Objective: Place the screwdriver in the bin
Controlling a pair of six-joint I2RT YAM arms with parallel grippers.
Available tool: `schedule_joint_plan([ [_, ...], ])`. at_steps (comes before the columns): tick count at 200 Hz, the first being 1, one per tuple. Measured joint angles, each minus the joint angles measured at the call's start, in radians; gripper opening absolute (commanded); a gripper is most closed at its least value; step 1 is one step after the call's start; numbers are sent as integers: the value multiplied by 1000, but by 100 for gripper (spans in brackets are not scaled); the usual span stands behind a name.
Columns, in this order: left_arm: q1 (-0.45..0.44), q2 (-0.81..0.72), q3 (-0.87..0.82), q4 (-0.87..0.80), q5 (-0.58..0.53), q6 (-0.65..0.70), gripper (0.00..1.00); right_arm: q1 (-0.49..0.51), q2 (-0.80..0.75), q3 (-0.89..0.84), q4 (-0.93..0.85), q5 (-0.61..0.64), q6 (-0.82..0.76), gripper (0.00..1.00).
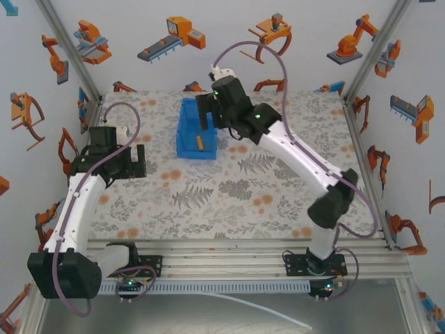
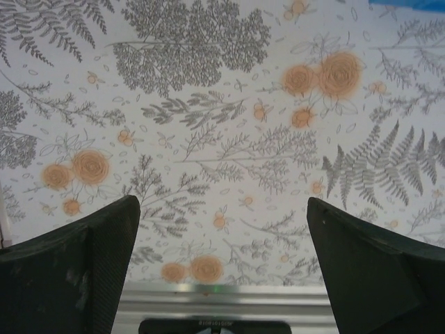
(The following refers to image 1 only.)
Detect blue plastic bin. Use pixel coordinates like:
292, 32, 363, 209
175, 97, 221, 162

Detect floral patterned table mat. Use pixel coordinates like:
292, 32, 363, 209
88, 90, 384, 241

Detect left base circuit board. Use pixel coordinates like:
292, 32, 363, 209
115, 277, 144, 294

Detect base circuit board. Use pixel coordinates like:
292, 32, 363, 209
308, 279, 344, 299
115, 277, 144, 294

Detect aluminium extrusion base rails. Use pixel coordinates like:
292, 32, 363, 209
86, 237, 415, 283

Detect right base circuit board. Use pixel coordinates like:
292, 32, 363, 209
308, 279, 344, 299

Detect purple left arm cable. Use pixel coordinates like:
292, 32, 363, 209
51, 102, 142, 319

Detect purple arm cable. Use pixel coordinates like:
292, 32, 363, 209
212, 40, 380, 252
51, 102, 142, 319

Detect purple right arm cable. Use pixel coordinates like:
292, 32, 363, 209
212, 40, 380, 252

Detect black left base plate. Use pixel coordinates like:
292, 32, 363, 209
138, 255, 164, 278

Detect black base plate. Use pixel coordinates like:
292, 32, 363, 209
284, 250, 348, 278
138, 255, 164, 278

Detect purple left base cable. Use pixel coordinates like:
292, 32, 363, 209
113, 265, 158, 303

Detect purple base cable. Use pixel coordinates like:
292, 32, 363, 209
332, 246, 360, 301
113, 265, 158, 303

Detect aluminium frame post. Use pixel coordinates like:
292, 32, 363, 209
34, 0, 104, 102
341, 0, 414, 102

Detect white slotted cable duct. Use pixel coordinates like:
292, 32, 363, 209
98, 280, 312, 294

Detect aluminium side rail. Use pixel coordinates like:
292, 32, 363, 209
342, 100, 396, 252

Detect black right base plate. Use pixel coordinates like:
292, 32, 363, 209
284, 250, 348, 278

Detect thin white cable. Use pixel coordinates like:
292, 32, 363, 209
200, 291, 314, 331

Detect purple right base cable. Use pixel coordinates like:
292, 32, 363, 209
332, 246, 360, 301

